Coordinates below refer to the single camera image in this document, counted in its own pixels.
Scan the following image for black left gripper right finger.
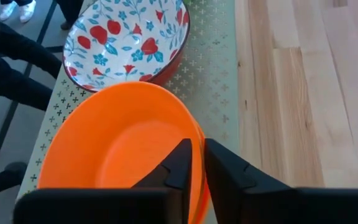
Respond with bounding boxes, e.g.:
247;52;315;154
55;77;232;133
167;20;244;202
204;138;358;224

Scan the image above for red bowl floral inside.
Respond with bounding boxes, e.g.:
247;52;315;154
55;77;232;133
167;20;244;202
62;0;191;93

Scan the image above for pale green perforated metal shelf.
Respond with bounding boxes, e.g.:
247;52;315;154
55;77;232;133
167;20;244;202
16;0;239;224

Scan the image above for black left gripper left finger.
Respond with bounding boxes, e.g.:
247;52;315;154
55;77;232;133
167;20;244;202
13;138;193;224

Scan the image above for white shoes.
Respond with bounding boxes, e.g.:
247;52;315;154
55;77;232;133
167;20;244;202
0;0;37;24

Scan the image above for orange plastic bowl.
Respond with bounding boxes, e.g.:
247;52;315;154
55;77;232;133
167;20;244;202
37;81;205;224
196;124;213;224

